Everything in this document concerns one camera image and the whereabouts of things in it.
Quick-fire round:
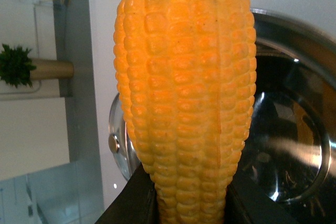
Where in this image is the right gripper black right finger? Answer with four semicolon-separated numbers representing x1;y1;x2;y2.
226;174;297;223

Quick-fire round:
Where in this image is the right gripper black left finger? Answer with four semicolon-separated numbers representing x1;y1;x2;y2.
96;164;159;224

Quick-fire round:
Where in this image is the glass pot lid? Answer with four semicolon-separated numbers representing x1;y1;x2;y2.
108;93;141;180

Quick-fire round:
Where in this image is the yellow corn cob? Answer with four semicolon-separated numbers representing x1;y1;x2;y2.
113;0;257;223

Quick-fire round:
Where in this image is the cream electric cooking pot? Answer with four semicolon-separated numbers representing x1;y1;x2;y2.
238;9;335;223

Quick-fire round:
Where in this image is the potted plant gold planter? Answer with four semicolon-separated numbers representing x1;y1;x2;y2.
1;44;74;88

